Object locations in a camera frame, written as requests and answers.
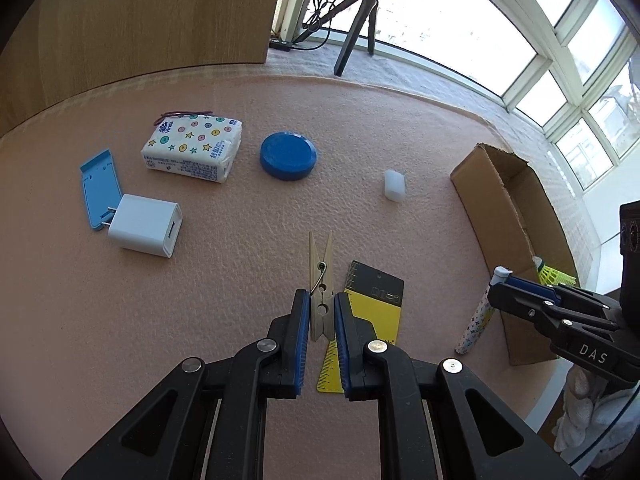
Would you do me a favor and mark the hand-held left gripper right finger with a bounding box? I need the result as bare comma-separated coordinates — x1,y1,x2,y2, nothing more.
334,291,581,480

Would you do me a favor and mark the patterned white lip balm tube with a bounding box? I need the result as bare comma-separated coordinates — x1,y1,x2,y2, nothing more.
455,266,513,356

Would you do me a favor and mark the pink blanket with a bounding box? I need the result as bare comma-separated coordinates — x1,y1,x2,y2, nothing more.
0,72,566,480

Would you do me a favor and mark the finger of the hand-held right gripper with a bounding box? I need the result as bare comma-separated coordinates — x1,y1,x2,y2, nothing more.
487,282,621,341
506,275,621,311

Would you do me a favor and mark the patterned tissue pack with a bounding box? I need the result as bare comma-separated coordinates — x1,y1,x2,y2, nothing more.
141,112,244,184

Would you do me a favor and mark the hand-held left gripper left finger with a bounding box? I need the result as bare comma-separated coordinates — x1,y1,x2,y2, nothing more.
62,288,312,480

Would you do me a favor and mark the white charger plug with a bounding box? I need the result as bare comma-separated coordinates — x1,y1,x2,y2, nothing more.
100,193,183,259

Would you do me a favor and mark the black ring light cable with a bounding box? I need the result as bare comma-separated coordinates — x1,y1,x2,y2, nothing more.
290,0,336,51

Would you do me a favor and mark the blue plastic phone stand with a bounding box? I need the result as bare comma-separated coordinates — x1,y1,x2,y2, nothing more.
80,149,124,232

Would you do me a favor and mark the blue round lid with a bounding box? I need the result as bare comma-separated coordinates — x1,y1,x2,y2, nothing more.
259,131,318,181

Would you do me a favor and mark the yellow shuttlecock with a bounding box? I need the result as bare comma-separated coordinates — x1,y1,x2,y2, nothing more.
532,256,578,286

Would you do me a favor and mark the white window frame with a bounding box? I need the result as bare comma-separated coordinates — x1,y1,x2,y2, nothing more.
272,0,640,196

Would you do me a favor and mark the thin purple hair tie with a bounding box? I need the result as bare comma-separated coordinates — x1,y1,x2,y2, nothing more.
152,109,215,126

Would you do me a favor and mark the wooden clothespin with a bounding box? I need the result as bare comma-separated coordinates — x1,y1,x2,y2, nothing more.
308,230,335,343

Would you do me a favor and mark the black and yellow card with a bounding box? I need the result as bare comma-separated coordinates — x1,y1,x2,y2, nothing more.
316,260,405,394

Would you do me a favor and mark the person's right hand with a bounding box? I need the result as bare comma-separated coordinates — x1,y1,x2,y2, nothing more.
552,367,633,453

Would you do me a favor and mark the cardboard box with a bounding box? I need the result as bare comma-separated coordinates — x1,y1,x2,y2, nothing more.
450,142,581,366

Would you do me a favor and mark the translucent white cap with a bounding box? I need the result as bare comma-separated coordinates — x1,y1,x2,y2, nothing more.
384,170,407,204

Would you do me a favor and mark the black tripod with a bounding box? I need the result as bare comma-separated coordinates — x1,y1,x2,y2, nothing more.
295,0,396,77

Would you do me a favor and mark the large light wooden board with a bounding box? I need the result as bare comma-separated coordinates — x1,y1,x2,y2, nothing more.
0,0,296,133

